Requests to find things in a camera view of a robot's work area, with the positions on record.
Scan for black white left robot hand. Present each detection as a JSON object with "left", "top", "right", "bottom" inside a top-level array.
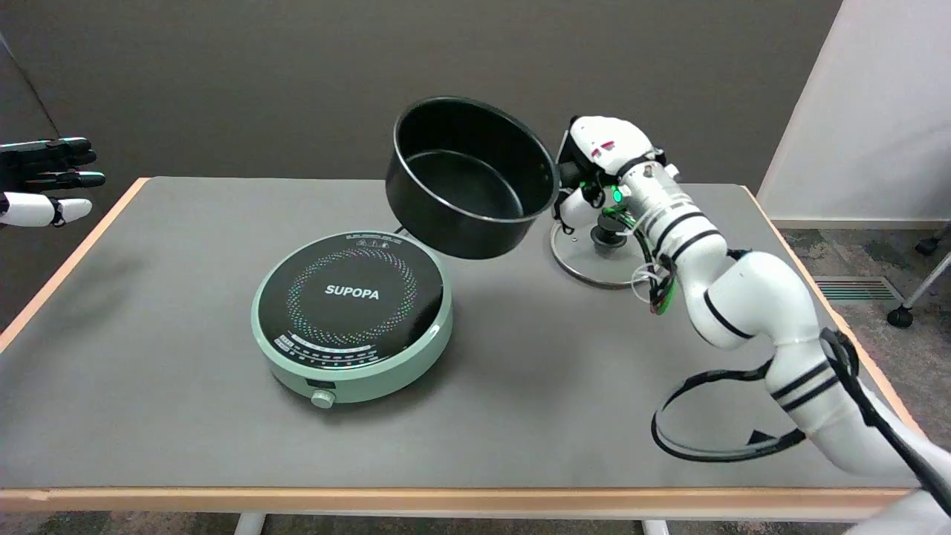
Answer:
[{"left": 0, "top": 137, "right": 106, "bottom": 229}]

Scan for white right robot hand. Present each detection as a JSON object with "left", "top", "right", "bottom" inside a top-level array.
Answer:
[{"left": 554, "top": 115, "right": 666, "bottom": 231}]

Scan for black soup pot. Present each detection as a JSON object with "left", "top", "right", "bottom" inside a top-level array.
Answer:
[{"left": 385, "top": 96, "right": 585, "bottom": 261}]

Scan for glass pot lid black knob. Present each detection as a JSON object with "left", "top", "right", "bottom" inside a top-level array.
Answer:
[{"left": 550, "top": 212, "right": 658, "bottom": 290}]

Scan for green round induction stove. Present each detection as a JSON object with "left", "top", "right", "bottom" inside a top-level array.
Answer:
[{"left": 251, "top": 230, "right": 454, "bottom": 409}]

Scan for grey table mat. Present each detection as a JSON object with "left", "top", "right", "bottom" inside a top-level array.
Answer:
[{"left": 0, "top": 177, "right": 922, "bottom": 491}]

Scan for floor vent grille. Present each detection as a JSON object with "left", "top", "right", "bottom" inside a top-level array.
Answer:
[{"left": 811, "top": 276, "right": 904, "bottom": 304}]

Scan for grey chair leg black caster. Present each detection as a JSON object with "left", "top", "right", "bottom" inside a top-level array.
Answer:
[
  {"left": 887, "top": 253, "right": 951, "bottom": 329},
  {"left": 915, "top": 223, "right": 951, "bottom": 256}
]

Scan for green red wrist wire bundle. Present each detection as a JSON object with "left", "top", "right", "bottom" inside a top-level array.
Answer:
[{"left": 603, "top": 204, "right": 678, "bottom": 317}]

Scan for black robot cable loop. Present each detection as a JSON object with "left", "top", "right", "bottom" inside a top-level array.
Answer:
[{"left": 652, "top": 329, "right": 951, "bottom": 515}]

